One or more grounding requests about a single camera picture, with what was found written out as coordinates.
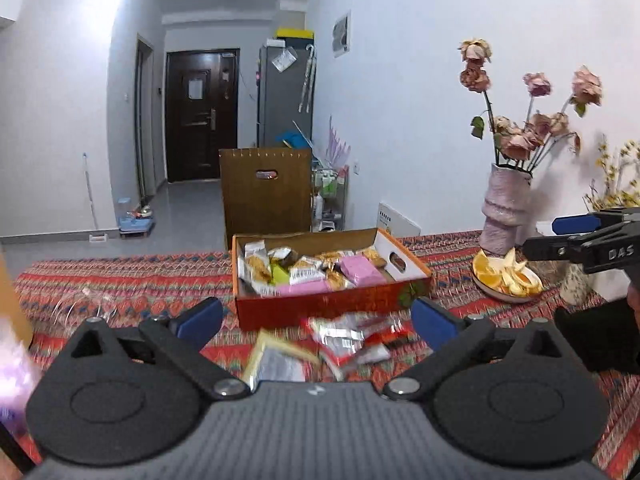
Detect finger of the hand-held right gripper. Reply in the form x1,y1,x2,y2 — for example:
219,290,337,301
552,206,640,237
522,232,609,264

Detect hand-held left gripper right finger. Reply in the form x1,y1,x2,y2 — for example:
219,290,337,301
381,296,584,402

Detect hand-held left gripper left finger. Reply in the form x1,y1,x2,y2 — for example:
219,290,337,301
50,296,252,402

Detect red silver snack packet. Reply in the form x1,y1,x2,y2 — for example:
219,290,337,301
367,319,416,348
320,342,392,378
307,314,373,356

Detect brown bread snack packet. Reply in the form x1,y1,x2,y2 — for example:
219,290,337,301
244,254,273,282

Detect gold-edged silver snack packet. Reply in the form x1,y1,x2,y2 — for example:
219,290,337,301
242,330,321,385

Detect pink snack packet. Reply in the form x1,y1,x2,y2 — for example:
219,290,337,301
340,254,385,284
275,280,332,297

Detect red cardboard box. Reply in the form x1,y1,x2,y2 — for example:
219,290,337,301
231,227,434,332

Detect heap of assorted snack packets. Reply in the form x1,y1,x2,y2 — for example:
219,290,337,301
239,241,390,297

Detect speckled cream vase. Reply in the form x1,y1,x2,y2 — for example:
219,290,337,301
559,260,599,306

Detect pile of orange peels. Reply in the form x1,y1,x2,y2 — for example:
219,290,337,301
473,247,543,297

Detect pink ceramic vase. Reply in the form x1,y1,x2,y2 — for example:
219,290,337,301
479,162,534,256

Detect white plate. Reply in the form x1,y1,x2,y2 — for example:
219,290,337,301
471,255,545,304

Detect yellow flower sprigs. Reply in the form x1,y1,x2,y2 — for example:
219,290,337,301
582,135,640,212

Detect dried pink rose bouquet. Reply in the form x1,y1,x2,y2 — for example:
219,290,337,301
457,37,604,174

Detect clear plastic wrapper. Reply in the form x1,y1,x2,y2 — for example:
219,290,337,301
50,285,119,326

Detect brown cardboard box flap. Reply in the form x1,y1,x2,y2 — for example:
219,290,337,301
219,147,314,251

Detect storage cart with bottles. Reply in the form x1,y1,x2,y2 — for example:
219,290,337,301
312,165,349,234

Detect white mop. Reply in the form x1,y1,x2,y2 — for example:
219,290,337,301
81,152,109,244

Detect purple white tissue pack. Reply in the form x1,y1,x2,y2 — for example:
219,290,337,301
0,320,45,427

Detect dark brown entrance door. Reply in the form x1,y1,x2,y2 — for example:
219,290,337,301
165,49,240,184

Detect blue dustpan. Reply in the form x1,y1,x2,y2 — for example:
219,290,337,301
277,130,314,149

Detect grey refrigerator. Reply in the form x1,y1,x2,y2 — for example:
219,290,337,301
257,44,316,150

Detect white hanging umbrella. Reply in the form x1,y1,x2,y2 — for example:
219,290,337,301
298,45,319,114

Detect clear plastic bag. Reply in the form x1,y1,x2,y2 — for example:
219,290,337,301
271,47,299,72

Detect white wall heater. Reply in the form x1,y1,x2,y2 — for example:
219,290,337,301
377,202,422,239

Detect interior doorway frame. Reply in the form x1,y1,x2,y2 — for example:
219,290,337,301
134,35,157,202

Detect wall electrical panel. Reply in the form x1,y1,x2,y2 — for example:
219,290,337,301
332,10,352,57

